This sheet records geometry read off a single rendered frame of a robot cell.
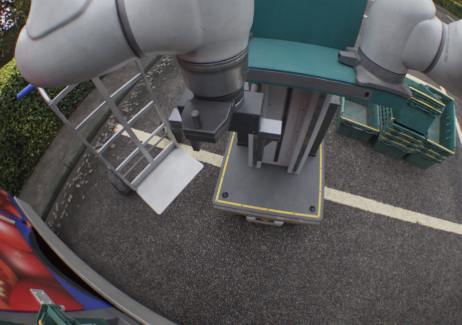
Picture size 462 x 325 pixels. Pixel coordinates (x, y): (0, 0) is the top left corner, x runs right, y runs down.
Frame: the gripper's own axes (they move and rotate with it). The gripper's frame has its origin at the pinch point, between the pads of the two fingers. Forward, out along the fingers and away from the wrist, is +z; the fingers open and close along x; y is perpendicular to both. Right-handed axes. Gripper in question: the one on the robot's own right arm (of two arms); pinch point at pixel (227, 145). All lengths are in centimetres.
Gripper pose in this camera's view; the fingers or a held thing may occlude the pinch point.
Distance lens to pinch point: 42.8
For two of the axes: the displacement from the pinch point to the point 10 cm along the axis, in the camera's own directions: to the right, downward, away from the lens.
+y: 2.2, -8.4, 5.0
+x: -9.7, -1.5, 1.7
